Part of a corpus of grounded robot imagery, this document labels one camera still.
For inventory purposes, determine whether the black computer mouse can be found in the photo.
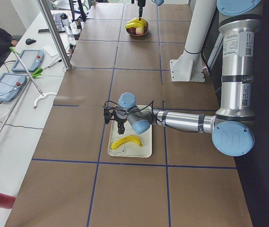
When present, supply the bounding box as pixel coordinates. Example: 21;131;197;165
25;38;36;45

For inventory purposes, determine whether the brown wicker basket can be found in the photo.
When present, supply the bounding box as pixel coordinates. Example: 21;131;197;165
126;26;148;36

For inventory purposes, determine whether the aluminium frame post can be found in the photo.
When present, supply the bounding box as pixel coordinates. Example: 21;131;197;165
37;0;71;71

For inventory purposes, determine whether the black keyboard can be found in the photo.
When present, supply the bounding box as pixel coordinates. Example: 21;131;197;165
52;13;65;33

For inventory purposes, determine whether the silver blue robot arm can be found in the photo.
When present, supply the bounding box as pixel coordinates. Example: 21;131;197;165
131;0;164;21
104;0;263;157

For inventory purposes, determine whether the red yellow apple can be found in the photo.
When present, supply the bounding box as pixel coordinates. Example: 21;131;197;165
135;27;145;35

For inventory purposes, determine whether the blue teach pendant near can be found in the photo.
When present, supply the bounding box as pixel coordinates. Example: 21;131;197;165
0;73;27;102

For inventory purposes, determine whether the metal cup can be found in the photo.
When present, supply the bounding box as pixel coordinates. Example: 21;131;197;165
74;19;81;29

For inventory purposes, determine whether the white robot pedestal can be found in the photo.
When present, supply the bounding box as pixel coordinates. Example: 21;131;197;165
170;0;217;82

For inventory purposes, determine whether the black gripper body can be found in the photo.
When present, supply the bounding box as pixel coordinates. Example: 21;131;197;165
104;106;129;124
131;0;146;7

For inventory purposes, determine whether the clear water bottle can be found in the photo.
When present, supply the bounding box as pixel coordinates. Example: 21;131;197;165
61;13;74;38

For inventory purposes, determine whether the black smartphone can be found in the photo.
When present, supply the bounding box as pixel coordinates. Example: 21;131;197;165
38;29;50;34

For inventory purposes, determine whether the blue teach pendant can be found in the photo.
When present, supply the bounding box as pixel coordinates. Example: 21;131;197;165
11;50;44;73
0;73;27;102

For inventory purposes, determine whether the blue teach pendant far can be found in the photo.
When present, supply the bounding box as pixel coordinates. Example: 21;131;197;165
11;50;44;73

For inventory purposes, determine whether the dark purple fruit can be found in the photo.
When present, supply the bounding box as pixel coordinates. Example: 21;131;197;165
127;27;136;35

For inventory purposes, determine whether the yellow banana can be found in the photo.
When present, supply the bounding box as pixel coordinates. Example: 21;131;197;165
110;135;143;149
125;17;148;29

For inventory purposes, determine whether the long metal reacher grabber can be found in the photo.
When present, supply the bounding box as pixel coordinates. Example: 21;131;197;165
0;81;31;133

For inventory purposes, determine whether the white bear tray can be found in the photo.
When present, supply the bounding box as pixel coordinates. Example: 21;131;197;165
107;104;153;158

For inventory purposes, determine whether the green handled reacher grabber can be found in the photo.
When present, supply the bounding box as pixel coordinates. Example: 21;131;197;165
10;47;57;109

